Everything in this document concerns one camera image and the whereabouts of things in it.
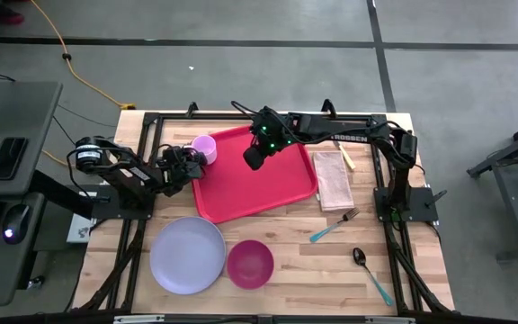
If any spoon with teal handle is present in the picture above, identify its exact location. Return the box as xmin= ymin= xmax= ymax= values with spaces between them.
xmin=352 ymin=247 xmax=394 ymax=307

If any black metal table frame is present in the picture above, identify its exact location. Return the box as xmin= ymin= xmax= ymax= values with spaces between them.
xmin=72 ymin=98 xmax=458 ymax=316

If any silver metal bracket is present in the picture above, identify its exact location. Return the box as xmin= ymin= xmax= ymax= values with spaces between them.
xmin=364 ymin=316 xmax=415 ymax=324
xmin=113 ymin=314 xmax=165 ymax=324

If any yellow cord with splitter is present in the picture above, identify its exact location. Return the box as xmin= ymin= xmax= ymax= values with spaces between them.
xmin=41 ymin=149 xmax=69 ymax=167

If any black diagonal beam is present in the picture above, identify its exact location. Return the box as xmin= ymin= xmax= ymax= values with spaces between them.
xmin=29 ymin=169 xmax=103 ymax=221

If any grey side desk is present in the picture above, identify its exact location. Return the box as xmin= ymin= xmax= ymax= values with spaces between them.
xmin=0 ymin=80 xmax=63 ymax=308

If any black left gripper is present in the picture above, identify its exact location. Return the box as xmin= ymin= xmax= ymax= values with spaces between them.
xmin=155 ymin=144 xmax=208 ymax=197

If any black smartphone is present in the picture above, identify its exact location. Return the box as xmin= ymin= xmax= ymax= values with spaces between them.
xmin=0 ymin=137 xmax=30 ymax=181

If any pink plastic mug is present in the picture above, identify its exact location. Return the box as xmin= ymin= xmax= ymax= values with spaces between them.
xmin=191 ymin=134 xmax=219 ymax=166

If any knife with wooden handle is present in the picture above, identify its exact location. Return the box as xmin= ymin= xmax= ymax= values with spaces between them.
xmin=333 ymin=140 xmax=357 ymax=171

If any grey metal cart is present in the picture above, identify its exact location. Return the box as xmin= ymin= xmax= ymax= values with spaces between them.
xmin=467 ymin=112 xmax=518 ymax=263

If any magenta plastic bowl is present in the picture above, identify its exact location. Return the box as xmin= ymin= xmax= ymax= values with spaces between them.
xmin=226 ymin=238 xmax=275 ymax=291

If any beige napkin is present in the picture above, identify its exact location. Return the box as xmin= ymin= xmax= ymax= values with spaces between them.
xmin=312 ymin=150 xmax=355 ymax=212

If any white box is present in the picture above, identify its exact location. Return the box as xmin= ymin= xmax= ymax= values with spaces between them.
xmin=66 ymin=213 xmax=94 ymax=244

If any black computer mouse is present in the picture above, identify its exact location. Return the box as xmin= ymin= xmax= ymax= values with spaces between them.
xmin=1 ymin=203 xmax=31 ymax=246

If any red plastic tray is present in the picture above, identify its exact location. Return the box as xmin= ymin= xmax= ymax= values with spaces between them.
xmin=191 ymin=124 xmax=318 ymax=225

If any yellow extension cord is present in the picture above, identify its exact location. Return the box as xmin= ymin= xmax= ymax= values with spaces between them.
xmin=29 ymin=0 xmax=138 ymax=112

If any fork with teal handle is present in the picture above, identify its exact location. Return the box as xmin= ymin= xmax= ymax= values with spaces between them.
xmin=308 ymin=207 xmax=361 ymax=244

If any lavender plastic plate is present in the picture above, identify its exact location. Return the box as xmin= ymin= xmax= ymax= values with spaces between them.
xmin=149 ymin=216 xmax=228 ymax=296

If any desk caster wheel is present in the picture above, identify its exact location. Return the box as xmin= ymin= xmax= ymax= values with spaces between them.
xmin=28 ymin=274 xmax=47 ymax=292

